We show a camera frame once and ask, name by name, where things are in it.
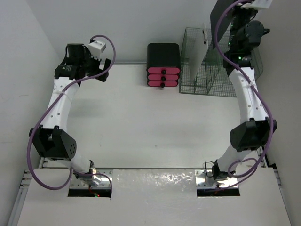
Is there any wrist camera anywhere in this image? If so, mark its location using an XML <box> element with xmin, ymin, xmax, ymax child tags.
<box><xmin>88</xmin><ymin>40</ymin><xmax>106</xmax><ymax>60</ymax></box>
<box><xmin>241</xmin><ymin>0</ymin><xmax>273</xmax><ymax>10</ymax></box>

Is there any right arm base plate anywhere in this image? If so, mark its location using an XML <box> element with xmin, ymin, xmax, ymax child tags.
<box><xmin>195</xmin><ymin>169</ymin><xmax>238</xmax><ymax>189</ymax></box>

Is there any pink top drawer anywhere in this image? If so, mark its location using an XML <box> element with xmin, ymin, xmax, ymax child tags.
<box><xmin>147</xmin><ymin>67</ymin><xmax>180</xmax><ymax>74</ymax></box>

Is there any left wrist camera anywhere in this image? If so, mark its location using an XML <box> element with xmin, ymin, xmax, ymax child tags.
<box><xmin>88</xmin><ymin>40</ymin><xmax>106</xmax><ymax>60</ymax></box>

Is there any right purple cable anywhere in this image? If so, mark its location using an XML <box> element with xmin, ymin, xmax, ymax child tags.
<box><xmin>215</xmin><ymin>0</ymin><xmax>275</xmax><ymax>189</ymax></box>

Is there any purple cable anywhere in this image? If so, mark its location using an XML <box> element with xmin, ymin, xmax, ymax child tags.
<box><xmin>26</xmin><ymin>34</ymin><xmax>116</xmax><ymax>192</ymax></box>
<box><xmin>215</xmin><ymin>0</ymin><xmax>275</xmax><ymax>189</ymax></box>

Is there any transparent clipboard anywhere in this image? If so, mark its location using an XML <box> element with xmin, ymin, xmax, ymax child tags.
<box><xmin>189</xmin><ymin>23</ymin><xmax>208</xmax><ymax>82</ymax></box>

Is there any black mouse pad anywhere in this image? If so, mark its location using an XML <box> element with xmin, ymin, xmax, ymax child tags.
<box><xmin>209</xmin><ymin>0</ymin><xmax>236</xmax><ymax>49</ymax></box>

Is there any black drawer cabinet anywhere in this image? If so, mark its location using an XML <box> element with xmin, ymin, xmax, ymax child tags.
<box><xmin>146</xmin><ymin>43</ymin><xmax>181</xmax><ymax>81</ymax></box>

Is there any pink bottom drawer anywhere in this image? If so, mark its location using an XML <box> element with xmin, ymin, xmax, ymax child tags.
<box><xmin>147</xmin><ymin>80</ymin><xmax>178</xmax><ymax>88</ymax></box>

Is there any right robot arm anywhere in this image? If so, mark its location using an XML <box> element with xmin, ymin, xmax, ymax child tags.
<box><xmin>210</xmin><ymin>0</ymin><xmax>277</xmax><ymax>180</ymax></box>

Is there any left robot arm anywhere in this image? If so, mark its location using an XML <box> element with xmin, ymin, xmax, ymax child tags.
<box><xmin>32</xmin><ymin>40</ymin><xmax>106</xmax><ymax>174</ymax></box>

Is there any green wire mesh organizer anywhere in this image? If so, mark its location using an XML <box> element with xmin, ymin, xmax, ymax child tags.
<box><xmin>180</xmin><ymin>27</ymin><xmax>264</xmax><ymax>97</ymax></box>

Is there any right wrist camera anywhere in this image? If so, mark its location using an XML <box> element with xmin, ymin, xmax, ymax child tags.
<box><xmin>241</xmin><ymin>0</ymin><xmax>273</xmax><ymax>10</ymax></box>

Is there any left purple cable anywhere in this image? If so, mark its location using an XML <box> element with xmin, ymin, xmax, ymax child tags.
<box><xmin>26</xmin><ymin>34</ymin><xmax>116</xmax><ymax>192</ymax></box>

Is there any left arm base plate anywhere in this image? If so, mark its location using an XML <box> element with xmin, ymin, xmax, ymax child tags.
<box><xmin>69</xmin><ymin>168</ymin><xmax>113</xmax><ymax>189</ymax></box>

